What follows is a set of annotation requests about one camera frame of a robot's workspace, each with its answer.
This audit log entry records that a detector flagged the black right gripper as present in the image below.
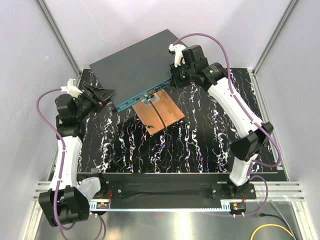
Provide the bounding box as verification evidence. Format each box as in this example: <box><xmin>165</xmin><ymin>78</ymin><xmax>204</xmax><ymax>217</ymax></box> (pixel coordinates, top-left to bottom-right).
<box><xmin>168</xmin><ymin>60</ymin><xmax>195</xmax><ymax>90</ymax></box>

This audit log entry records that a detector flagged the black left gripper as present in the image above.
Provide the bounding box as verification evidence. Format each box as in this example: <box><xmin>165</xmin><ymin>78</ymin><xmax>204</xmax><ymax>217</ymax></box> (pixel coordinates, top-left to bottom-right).
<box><xmin>74</xmin><ymin>83</ymin><xmax>115</xmax><ymax>120</ymax></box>

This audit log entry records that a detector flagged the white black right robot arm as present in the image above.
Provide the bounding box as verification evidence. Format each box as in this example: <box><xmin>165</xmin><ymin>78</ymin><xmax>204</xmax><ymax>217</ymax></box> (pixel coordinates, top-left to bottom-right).
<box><xmin>168</xmin><ymin>44</ymin><xmax>274</xmax><ymax>199</ymax></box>

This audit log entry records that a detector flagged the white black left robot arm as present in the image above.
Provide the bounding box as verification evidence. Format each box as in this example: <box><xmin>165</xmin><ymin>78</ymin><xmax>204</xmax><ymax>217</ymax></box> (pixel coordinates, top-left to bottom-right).
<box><xmin>38</xmin><ymin>84</ymin><xmax>115</xmax><ymax>231</ymax></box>

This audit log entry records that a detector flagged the wooden board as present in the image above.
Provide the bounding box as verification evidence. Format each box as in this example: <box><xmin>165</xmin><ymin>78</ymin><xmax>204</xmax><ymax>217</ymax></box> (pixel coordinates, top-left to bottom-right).
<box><xmin>132</xmin><ymin>89</ymin><xmax>185</xmax><ymax>136</ymax></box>

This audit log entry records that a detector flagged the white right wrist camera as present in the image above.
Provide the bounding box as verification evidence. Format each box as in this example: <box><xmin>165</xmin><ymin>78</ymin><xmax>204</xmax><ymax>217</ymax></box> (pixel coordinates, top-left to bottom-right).
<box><xmin>168</xmin><ymin>43</ymin><xmax>186</xmax><ymax>68</ymax></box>

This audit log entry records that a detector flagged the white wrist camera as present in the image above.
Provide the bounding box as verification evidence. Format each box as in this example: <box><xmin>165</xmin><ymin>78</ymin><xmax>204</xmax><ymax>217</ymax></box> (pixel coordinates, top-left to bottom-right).
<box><xmin>168</xmin><ymin>43</ymin><xmax>186</xmax><ymax>68</ymax></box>
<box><xmin>60</xmin><ymin>78</ymin><xmax>83</xmax><ymax>98</ymax></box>

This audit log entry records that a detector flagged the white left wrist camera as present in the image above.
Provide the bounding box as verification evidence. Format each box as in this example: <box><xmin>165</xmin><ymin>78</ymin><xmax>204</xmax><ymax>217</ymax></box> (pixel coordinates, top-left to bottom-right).
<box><xmin>60</xmin><ymin>78</ymin><xmax>83</xmax><ymax>98</ymax></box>

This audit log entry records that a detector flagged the dark grey network switch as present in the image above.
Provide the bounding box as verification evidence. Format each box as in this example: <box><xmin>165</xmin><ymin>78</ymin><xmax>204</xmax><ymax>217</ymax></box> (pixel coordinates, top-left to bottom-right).
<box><xmin>89</xmin><ymin>29</ymin><xmax>183</xmax><ymax>114</ymax></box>

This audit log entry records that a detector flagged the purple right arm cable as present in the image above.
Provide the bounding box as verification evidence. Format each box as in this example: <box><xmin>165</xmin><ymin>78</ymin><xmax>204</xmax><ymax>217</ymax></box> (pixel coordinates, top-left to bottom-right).
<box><xmin>172</xmin><ymin>33</ymin><xmax>283</xmax><ymax>218</ymax></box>

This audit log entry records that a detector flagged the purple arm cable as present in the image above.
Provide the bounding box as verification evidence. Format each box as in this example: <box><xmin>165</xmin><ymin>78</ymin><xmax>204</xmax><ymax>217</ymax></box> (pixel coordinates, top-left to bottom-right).
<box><xmin>172</xmin><ymin>33</ymin><xmax>283</xmax><ymax>218</ymax></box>
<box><xmin>36</xmin><ymin>88</ymin><xmax>106</xmax><ymax>240</ymax></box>

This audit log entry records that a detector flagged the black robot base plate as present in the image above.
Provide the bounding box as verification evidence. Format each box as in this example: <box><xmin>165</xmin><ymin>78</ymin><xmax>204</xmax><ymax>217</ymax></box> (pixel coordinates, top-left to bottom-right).
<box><xmin>103</xmin><ymin>173</ymin><xmax>257</xmax><ymax>211</ymax></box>

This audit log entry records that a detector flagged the white slotted cable duct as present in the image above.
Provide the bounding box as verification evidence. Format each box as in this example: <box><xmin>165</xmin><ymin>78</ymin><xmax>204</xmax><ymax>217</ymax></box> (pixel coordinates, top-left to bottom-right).
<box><xmin>89</xmin><ymin>199</ymin><xmax>232</xmax><ymax>213</ymax></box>

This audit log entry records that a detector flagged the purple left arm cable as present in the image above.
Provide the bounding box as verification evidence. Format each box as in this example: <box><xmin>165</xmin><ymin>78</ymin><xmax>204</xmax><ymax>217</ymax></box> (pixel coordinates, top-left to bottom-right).
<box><xmin>36</xmin><ymin>88</ymin><xmax>106</xmax><ymax>240</ymax></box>

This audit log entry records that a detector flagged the grey cable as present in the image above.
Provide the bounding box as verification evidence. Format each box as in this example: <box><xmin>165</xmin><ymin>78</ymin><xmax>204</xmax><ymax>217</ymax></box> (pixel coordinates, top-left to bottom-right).
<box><xmin>271</xmin><ymin>199</ymin><xmax>301</xmax><ymax>240</ymax></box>

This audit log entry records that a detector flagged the black power cable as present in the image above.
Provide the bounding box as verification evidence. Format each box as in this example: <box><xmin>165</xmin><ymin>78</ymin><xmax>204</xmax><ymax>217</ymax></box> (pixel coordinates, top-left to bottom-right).
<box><xmin>258</xmin><ymin>212</ymin><xmax>298</xmax><ymax>240</ymax></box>

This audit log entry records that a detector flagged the yellow cable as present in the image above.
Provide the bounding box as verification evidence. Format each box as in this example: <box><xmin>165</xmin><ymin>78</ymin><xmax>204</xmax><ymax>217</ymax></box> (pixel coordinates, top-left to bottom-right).
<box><xmin>250</xmin><ymin>224</ymin><xmax>296</xmax><ymax>240</ymax></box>

